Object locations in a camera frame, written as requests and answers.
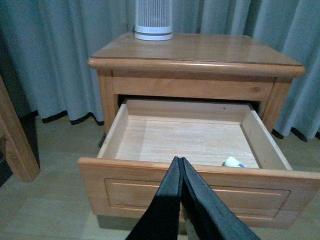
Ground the wooden drawer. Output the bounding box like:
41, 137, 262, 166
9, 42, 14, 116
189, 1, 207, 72
78, 99, 320, 229

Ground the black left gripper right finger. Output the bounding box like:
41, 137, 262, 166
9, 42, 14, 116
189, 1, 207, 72
178, 157, 259, 240

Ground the wooden nightstand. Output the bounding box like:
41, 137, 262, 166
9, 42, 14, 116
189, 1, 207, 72
88, 32, 306, 131

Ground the white cylindrical air purifier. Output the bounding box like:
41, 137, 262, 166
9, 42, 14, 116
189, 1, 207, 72
134, 0, 173, 41

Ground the grey curtain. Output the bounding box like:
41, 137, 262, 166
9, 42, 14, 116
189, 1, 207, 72
0, 0, 320, 139

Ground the wooden bed frame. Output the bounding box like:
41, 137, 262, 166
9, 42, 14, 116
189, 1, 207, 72
0, 80, 40, 182

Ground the white medicine bottle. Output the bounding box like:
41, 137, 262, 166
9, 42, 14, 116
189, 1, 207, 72
222, 156, 248, 168

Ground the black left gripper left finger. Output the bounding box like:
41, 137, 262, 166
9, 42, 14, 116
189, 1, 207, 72
126, 157, 183, 240

